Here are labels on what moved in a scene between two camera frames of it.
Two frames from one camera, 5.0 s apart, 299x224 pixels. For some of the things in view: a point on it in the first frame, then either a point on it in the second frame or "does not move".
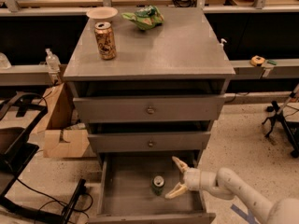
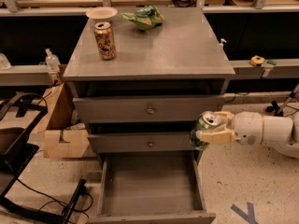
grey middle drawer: (144, 142) does not move
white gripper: (193, 179) → (248, 126)
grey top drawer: (149, 108) does not move
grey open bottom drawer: (126, 193) does not move
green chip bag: (146, 18) does not move
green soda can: (158, 184) → (203, 121)
